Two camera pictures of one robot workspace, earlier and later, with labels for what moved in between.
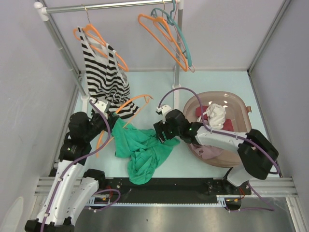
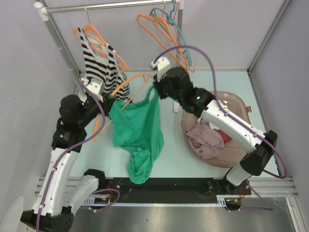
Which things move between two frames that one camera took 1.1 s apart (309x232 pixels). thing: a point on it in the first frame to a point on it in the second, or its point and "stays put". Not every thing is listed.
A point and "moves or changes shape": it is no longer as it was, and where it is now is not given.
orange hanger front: x=101 y=137 to x=125 y=67
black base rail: x=165 y=191 stays put
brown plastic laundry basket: x=236 y=108 stays put
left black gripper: x=111 y=119 to x=108 y=100
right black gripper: x=160 y=127 to x=157 y=85
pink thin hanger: x=181 y=59 stays put
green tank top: x=141 y=148 moves or changes shape
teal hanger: x=171 y=21 stays put
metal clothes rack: x=42 y=15 stays put
